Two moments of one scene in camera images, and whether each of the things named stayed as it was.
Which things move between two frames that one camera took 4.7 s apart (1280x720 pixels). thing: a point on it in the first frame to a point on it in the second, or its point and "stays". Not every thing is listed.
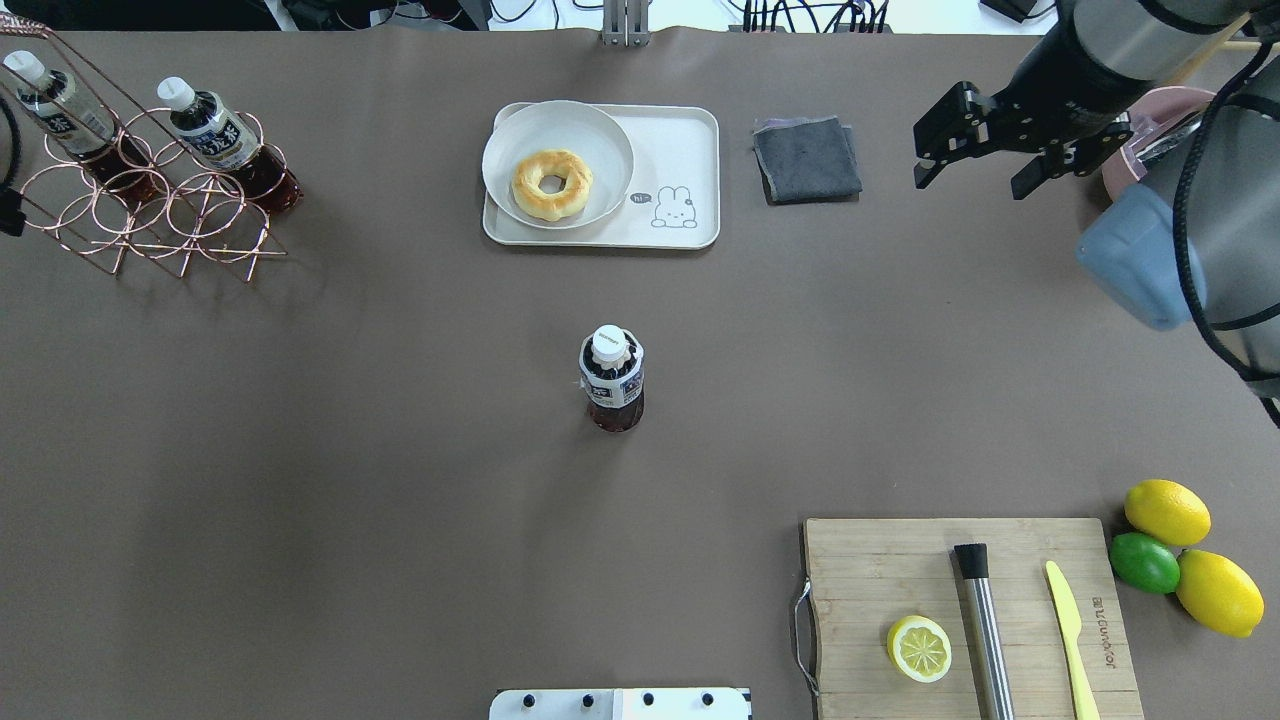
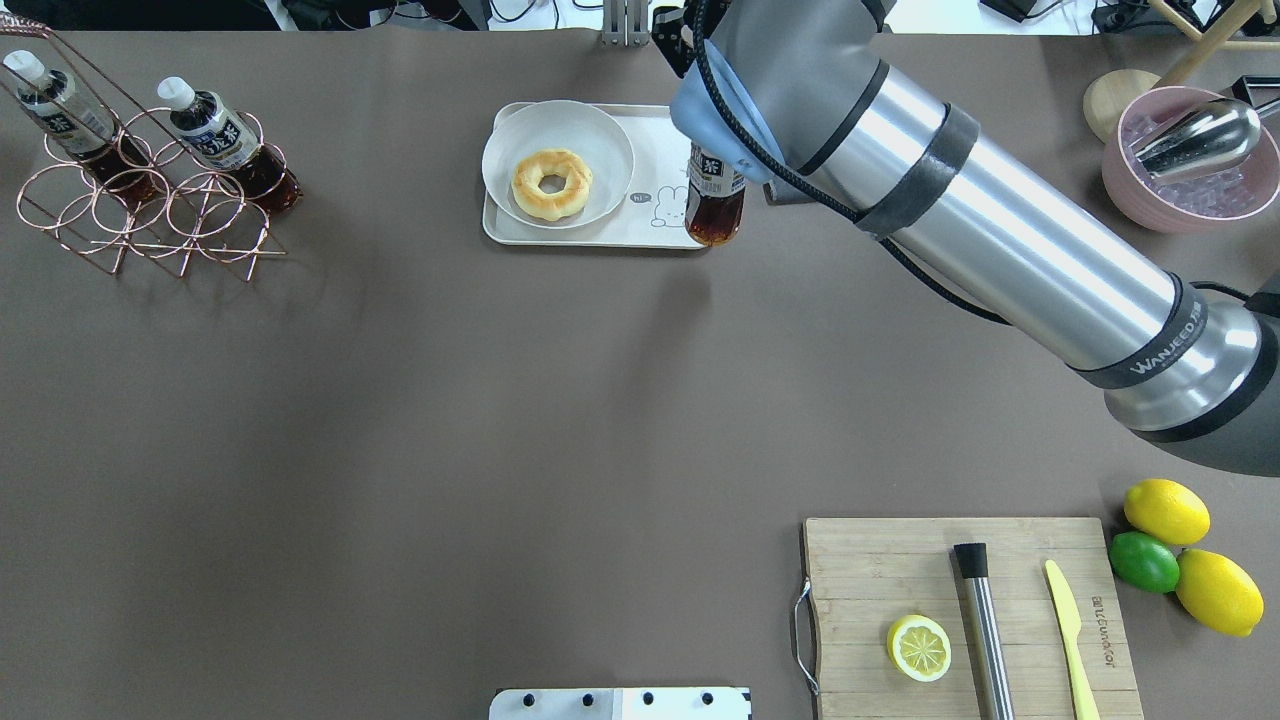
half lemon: [919, 648] stays
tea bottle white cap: [610, 347] to [715, 198]
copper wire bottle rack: [142, 182] stays
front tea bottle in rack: [220, 139] stays
